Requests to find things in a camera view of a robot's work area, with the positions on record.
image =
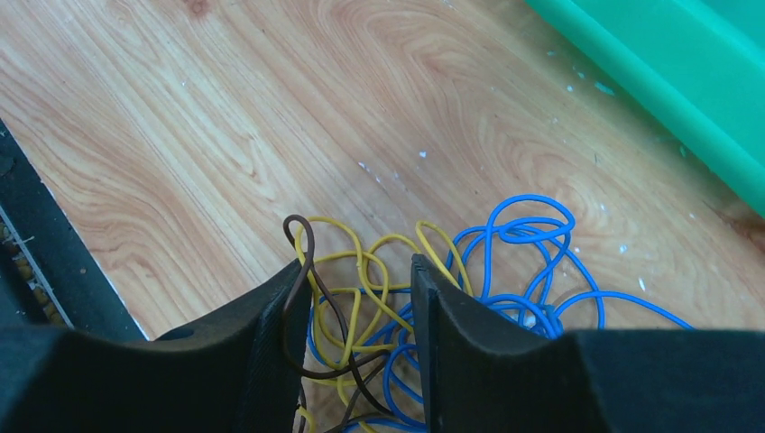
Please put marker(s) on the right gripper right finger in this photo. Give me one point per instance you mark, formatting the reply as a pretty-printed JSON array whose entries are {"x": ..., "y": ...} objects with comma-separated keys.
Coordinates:
[{"x": 480, "y": 372}]

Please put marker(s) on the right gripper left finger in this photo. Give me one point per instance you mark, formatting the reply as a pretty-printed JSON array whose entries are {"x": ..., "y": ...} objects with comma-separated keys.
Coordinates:
[{"x": 228, "y": 371}]

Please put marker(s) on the green plastic bin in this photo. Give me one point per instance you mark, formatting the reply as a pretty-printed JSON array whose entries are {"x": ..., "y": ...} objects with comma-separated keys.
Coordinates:
[{"x": 696, "y": 66}]

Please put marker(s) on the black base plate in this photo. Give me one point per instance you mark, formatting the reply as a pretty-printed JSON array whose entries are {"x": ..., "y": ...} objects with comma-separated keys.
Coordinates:
[{"x": 61, "y": 263}]

